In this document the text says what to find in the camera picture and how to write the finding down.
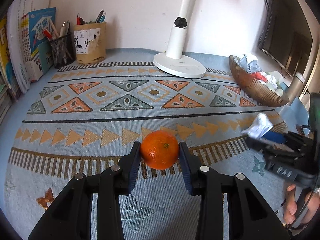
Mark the red snack packet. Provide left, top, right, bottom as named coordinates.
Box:
left=251, top=72, right=268, bottom=82

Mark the blue cover book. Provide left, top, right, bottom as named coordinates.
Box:
left=27, top=7, right=56, bottom=82

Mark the yellow cover book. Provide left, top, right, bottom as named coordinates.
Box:
left=0, top=16, right=21, bottom=101

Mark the orange tangerine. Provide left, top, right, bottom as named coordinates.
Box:
left=140, top=131, right=179, bottom=170

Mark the white desk lamp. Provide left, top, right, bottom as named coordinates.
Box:
left=153, top=0, right=206, bottom=79

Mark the paper ball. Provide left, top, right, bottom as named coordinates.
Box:
left=241, top=113, right=273, bottom=139
left=233, top=54, right=262, bottom=74

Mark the black mesh pen holder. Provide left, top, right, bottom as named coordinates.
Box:
left=49, top=32, right=75, bottom=69

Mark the tan cylindrical pen holder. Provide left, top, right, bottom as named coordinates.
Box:
left=73, top=22, right=106, bottom=64

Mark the patterned woven table mat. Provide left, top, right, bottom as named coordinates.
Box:
left=4, top=52, right=287, bottom=239

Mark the brown ribbed bowl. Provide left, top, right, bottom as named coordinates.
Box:
left=229, top=55, right=289, bottom=107

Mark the person right hand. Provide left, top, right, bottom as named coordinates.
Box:
left=282, top=183, right=320, bottom=225

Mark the dark monitor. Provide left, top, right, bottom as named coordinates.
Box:
left=258, top=0, right=313, bottom=76

